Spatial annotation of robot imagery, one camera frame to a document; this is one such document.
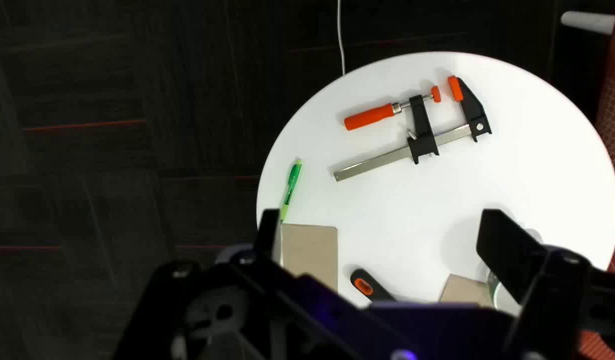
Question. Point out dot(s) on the green pen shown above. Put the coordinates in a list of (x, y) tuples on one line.
[(291, 188)]

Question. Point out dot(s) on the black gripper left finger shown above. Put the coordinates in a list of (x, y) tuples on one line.
[(267, 233)]

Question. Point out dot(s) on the orange black bar clamp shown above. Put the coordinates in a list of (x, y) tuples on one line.
[(419, 132)]

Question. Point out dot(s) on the large brown cardboard sheet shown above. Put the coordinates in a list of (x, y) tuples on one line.
[(312, 252)]

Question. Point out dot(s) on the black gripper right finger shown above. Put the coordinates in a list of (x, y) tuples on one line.
[(509, 250)]

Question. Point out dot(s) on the white sofa leg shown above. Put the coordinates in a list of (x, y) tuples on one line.
[(587, 23)]

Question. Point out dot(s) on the small brown cardboard piece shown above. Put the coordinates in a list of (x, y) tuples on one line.
[(464, 290)]

